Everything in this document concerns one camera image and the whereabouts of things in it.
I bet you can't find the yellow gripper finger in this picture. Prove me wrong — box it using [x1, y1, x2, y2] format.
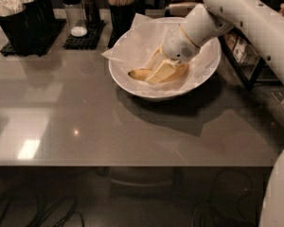
[144, 46, 165, 70]
[145, 59, 179, 84]

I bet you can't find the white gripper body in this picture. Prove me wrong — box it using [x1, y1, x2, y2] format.
[162, 25, 200, 62]

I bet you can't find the yellow banana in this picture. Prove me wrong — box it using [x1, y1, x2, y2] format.
[128, 63, 189, 83]

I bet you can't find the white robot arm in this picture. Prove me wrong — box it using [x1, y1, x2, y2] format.
[146, 0, 284, 227]

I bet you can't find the white bowl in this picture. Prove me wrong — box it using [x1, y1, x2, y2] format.
[108, 16, 222, 100]

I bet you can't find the white paper liner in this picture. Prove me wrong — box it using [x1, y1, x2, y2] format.
[101, 12, 220, 96]

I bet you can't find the black stir stick holder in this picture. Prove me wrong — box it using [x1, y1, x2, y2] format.
[108, 0, 145, 37]

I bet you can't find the black rubber mat middle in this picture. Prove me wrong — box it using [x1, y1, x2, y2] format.
[63, 20, 105, 50]

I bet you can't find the black rubber mat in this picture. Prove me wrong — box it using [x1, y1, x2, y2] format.
[63, 20, 105, 50]
[0, 19, 66, 56]

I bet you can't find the pepper shaker black lid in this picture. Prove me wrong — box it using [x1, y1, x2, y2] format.
[81, 0, 101, 26]

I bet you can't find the salt shaker black lid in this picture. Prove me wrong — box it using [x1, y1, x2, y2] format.
[62, 0, 87, 38]

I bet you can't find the black cutlery holder back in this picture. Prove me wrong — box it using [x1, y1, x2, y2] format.
[25, 0, 56, 36]

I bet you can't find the black cutlery holder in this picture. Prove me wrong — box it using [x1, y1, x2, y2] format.
[25, 0, 56, 36]
[0, 7, 41, 55]

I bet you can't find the black cutlery holder front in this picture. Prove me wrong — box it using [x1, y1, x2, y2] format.
[0, 7, 41, 55]

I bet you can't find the black rubber mat left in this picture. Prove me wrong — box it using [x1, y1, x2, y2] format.
[0, 19, 66, 56]

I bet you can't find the black wire condiment rack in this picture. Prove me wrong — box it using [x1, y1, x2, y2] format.
[219, 3, 284, 92]

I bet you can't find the black floor cable right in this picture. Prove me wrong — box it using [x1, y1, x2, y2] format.
[190, 170, 259, 227]

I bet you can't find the black floor cable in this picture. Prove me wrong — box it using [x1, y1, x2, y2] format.
[0, 182, 86, 227]
[190, 170, 259, 227]

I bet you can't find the black floor cable left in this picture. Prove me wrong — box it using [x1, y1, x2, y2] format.
[0, 182, 86, 227]

